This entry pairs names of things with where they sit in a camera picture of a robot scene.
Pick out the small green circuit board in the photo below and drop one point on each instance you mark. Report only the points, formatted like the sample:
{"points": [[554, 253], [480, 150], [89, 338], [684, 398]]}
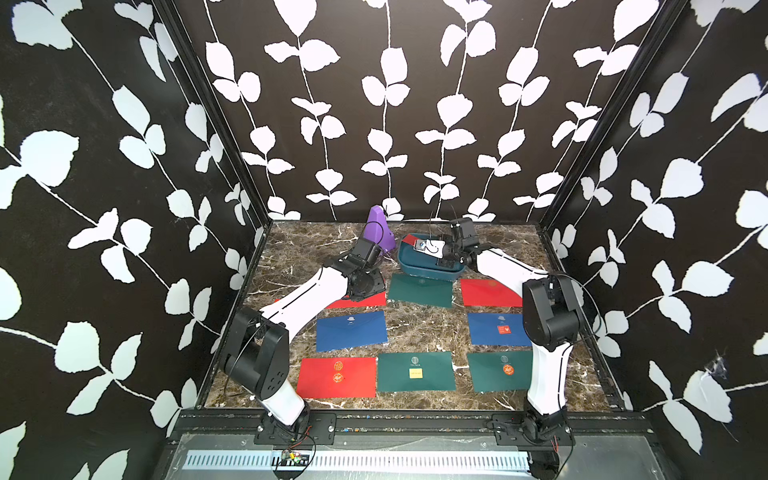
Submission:
{"points": [[292, 459]]}

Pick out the blue envelope right red seal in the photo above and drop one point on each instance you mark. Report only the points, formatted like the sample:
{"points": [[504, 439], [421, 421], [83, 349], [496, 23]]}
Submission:
{"points": [[495, 329]]}

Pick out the red envelope back right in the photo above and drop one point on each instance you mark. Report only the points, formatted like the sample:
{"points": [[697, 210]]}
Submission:
{"points": [[488, 293]]}

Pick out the purple pyramid metronome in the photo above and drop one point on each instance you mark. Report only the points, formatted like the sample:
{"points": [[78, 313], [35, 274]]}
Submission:
{"points": [[377, 230]]}

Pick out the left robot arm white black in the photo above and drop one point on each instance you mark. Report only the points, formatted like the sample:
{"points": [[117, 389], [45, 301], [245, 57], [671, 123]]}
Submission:
{"points": [[256, 350]]}

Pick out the green envelope front right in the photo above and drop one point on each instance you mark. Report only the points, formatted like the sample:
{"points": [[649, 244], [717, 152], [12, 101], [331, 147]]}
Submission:
{"points": [[500, 371]]}

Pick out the red envelope two gold seals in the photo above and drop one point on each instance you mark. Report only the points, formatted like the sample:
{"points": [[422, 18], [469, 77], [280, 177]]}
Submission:
{"points": [[321, 378]]}

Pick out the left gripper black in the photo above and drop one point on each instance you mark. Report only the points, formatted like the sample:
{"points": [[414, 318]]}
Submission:
{"points": [[379, 285]]}

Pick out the white perforated cable tray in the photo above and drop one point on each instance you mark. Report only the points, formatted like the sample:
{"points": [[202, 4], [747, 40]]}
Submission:
{"points": [[428, 462]]}

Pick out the green envelope with cream label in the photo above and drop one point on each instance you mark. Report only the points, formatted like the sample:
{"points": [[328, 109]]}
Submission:
{"points": [[415, 371]]}

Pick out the green envelope back middle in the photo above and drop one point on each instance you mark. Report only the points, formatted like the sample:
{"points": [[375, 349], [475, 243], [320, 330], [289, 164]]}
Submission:
{"points": [[422, 291]]}

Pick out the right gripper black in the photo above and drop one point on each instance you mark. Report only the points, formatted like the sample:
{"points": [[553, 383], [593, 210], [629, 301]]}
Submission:
{"points": [[451, 239]]}

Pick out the red envelope back left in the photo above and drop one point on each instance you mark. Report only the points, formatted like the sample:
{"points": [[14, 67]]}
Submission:
{"points": [[377, 300]]}

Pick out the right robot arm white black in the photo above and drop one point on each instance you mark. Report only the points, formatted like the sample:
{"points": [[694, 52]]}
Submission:
{"points": [[552, 317]]}

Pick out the blue envelope left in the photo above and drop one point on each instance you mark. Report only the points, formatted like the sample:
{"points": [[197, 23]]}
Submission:
{"points": [[352, 331]]}

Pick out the red envelope with gold sticker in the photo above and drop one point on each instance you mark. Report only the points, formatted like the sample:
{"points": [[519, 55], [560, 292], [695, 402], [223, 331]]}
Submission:
{"points": [[415, 242]]}

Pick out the black aluminium front rail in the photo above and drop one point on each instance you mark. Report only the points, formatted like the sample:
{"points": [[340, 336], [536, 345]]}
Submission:
{"points": [[328, 427]]}

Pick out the teal plastic storage box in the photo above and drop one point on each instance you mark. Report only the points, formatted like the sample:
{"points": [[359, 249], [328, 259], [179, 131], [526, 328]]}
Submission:
{"points": [[414, 263]]}

